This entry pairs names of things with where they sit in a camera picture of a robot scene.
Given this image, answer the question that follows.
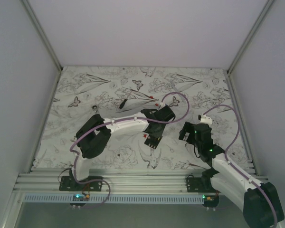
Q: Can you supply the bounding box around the aluminium frame post left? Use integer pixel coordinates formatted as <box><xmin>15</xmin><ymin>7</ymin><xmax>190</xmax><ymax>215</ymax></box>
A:
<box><xmin>20</xmin><ymin>0</ymin><xmax>63</xmax><ymax>72</ymax></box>

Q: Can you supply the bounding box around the left controller board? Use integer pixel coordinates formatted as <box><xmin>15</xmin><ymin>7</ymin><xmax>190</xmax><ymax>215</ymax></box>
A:
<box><xmin>70</xmin><ymin>194</ymin><xmax>89</xmax><ymax>209</ymax></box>

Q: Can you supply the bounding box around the black mounting plate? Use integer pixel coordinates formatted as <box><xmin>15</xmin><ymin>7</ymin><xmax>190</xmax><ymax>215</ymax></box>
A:
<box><xmin>59</xmin><ymin>176</ymin><xmax>103</xmax><ymax>191</ymax></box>
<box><xmin>185</xmin><ymin>175</ymin><xmax>217</xmax><ymax>193</ymax></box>

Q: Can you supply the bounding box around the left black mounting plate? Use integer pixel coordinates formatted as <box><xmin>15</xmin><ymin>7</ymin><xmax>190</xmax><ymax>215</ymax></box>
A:
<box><xmin>59</xmin><ymin>176</ymin><xmax>103</xmax><ymax>191</ymax></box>

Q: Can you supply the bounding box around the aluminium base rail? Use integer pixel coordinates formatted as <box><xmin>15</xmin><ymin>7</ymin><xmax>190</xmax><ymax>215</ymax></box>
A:
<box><xmin>13</xmin><ymin>170</ymin><xmax>200</xmax><ymax>194</ymax></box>

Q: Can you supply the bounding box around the black fuse box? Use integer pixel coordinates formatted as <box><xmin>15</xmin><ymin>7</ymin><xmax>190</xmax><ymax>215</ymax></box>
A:
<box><xmin>144</xmin><ymin>135</ymin><xmax>162</xmax><ymax>150</ymax></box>

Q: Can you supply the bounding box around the white slotted cable duct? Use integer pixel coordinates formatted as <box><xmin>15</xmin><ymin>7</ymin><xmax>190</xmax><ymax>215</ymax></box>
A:
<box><xmin>24</xmin><ymin>193</ymin><xmax>203</xmax><ymax>205</ymax></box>

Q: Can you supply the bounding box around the right controller board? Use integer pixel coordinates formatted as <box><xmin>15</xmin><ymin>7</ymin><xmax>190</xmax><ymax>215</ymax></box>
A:
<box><xmin>202</xmin><ymin>195</ymin><xmax>219</xmax><ymax>211</ymax></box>

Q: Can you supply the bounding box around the silver ratchet wrench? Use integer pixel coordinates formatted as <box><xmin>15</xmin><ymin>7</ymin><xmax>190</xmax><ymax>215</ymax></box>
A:
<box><xmin>92</xmin><ymin>105</ymin><xmax>99</xmax><ymax>113</ymax></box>

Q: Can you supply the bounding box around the controller board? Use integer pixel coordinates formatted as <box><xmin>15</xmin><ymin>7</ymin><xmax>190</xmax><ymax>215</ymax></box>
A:
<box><xmin>70</xmin><ymin>194</ymin><xmax>89</xmax><ymax>209</ymax></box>
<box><xmin>202</xmin><ymin>195</ymin><xmax>219</xmax><ymax>211</ymax></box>

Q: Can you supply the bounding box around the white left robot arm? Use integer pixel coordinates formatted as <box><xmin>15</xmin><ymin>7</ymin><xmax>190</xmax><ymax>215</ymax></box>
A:
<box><xmin>70</xmin><ymin>105</ymin><xmax>176</xmax><ymax>191</ymax></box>

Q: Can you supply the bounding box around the aluminium frame post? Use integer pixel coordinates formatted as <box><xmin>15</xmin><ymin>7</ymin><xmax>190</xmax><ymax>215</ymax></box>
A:
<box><xmin>20</xmin><ymin>0</ymin><xmax>63</xmax><ymax>72</ymax></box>
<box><xmin>227</xmin><ymin>0</ymin><xmax>276</xmax><ymax>75</ymax></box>

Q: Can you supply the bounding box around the aluminium frame post right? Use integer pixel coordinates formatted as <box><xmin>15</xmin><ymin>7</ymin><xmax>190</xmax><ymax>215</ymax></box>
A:
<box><xmin>227</xmin><ymin>0</ymin><xmax>276</xmax><ymax>75</ymax></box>

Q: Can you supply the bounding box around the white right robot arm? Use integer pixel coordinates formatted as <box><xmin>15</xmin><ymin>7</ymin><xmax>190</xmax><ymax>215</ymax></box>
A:
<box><xmin>179</xmin><ymin>122</ymin><xmax>285</xmax><ymax>228</ymax></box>

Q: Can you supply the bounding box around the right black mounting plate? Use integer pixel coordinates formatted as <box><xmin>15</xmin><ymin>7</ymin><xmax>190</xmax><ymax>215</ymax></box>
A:
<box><xmin>185</xmin><ymin>175</ymin><xmax>217</xmax><ymax>193</ymax></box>

